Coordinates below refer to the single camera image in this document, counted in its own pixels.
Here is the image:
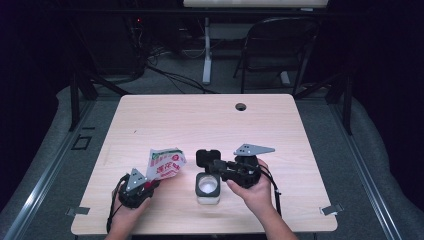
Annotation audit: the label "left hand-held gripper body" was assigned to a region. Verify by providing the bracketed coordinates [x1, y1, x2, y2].
[118, 167, 160, 209]

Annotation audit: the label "black folding chair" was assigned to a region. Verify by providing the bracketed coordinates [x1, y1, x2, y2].
[233, 16, 320, 97]

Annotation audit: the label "black floor cables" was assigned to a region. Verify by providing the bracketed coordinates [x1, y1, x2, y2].
[145, 46, 218, 95]

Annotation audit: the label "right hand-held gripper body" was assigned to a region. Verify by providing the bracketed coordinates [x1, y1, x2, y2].
[226, 143, 276, 189]

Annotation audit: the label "white desk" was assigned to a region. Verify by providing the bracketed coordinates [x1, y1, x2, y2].
[182, 0, 329, 86]

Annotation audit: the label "red and white plastic bag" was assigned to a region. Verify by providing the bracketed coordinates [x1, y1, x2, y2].
[145, 147, 188, 183]

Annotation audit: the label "black metal stand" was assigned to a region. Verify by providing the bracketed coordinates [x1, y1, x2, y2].
[68, 71, 130, 132]
[294, 71, 354, 136]

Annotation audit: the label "hand-held gripper cable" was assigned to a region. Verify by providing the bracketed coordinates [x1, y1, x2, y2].
[259, 164, 283, 218]
[106, 173, 131, 233]

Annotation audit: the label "grey tape tab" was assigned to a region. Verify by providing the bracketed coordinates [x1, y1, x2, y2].
[65, 206, 90, 217]
[319, 203, 344, 216]

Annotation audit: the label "right hand-held gripper cable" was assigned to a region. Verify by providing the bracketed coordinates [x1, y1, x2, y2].
[259, 164, 283, 218]

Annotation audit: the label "left hand-held gripper cable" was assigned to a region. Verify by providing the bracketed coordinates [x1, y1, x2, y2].
[106, 173, 131, 233]

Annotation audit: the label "aluminium floor rail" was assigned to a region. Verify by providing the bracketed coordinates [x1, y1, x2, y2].
[328, 99, 403, 240]
[2, 99, 97, 240]

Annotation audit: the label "dark computer tower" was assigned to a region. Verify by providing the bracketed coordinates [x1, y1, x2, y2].
[74, 14, 147, 80]

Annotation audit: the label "person's right hand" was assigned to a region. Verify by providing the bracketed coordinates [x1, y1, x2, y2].
[226, 159, 275, 216]

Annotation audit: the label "person's left hand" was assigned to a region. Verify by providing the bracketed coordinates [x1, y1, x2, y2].
[109, 186, 151, 231]

